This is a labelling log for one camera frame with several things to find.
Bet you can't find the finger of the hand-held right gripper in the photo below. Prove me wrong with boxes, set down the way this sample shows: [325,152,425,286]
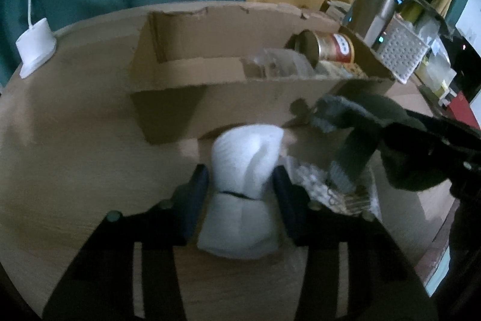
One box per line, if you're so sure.
[404,110,481,141]
[379,125,481,173]

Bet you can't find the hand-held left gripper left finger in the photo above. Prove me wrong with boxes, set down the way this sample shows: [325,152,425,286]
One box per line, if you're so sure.
[42,164,210,321]

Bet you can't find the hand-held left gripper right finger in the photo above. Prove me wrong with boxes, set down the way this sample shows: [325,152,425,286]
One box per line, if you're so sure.
[272,167,438,321]

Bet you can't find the white cloth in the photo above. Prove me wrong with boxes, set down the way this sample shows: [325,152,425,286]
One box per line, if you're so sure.
[196,123,285,261]

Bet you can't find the grey knit glove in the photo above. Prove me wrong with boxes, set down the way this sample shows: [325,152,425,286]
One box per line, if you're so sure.
[310,80,456,192]

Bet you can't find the brown cardboard box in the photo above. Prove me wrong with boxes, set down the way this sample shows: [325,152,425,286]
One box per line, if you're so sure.
[126,3,396,146]

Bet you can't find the red metal can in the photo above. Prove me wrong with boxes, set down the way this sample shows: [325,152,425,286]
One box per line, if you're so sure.
[294,29,356,69]

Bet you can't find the clear plastic snack packet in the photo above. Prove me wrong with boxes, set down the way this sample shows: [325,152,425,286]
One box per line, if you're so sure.
[240,48,315,79]

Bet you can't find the red box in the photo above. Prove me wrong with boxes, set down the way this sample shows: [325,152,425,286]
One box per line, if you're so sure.
[447,91,481,131]

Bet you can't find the cotton swab bag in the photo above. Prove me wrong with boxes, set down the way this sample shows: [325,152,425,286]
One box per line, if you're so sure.
[285,156,382,221]

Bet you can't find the white perforated basket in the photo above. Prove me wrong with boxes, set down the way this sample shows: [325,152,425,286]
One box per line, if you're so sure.
[376,18,431,84]

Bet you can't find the clear plastic bag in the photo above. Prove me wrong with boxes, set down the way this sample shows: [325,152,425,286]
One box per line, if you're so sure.
[413,11,452,56]

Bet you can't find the steel tumbler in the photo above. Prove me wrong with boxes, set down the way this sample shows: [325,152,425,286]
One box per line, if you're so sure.
[344,0,399,48]

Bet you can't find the white desk lamp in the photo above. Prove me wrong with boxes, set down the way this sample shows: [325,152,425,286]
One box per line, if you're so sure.
[16,0,58,78]

